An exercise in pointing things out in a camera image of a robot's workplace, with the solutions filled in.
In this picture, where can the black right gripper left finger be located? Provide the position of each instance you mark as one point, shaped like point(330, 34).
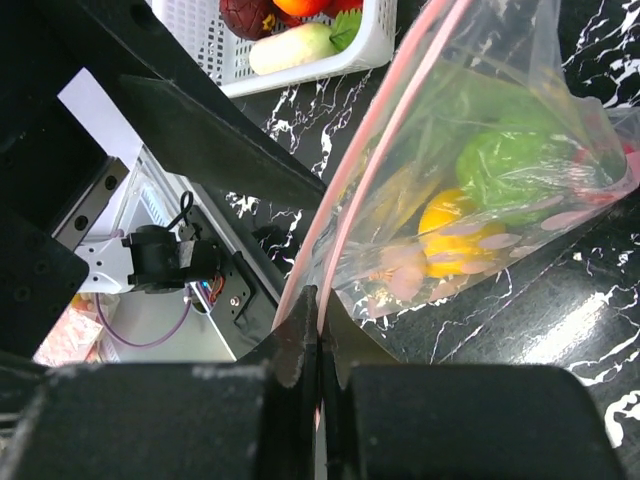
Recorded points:
point(250, 419)

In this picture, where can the orange toy tomato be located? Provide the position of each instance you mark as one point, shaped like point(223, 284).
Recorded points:
point(302, 8)

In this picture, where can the white plastic basket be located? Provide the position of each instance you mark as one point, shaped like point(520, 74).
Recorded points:
point(200, 30)

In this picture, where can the red toy chili pepper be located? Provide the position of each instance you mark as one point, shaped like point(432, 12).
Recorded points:
point(592, 174)

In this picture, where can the yellow toy pear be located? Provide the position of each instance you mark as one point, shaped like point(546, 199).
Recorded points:
point(450, 247)

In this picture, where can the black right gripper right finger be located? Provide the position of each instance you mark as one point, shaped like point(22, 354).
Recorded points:
point(386, 419)

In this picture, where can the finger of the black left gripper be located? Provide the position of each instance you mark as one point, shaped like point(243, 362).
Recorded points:
point(212, 143)

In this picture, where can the clear zip top bag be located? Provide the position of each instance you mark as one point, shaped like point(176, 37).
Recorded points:
point(561, 291)

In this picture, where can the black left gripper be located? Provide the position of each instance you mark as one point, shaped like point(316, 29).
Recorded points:
point(48, 159)

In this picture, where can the dark red toy mangosteen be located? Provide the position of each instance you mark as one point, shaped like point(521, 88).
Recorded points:
point(248, 19)

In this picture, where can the green toy lime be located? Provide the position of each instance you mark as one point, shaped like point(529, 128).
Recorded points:
point(506, 173)

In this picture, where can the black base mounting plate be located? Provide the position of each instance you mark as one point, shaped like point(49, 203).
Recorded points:
point(235, 300)

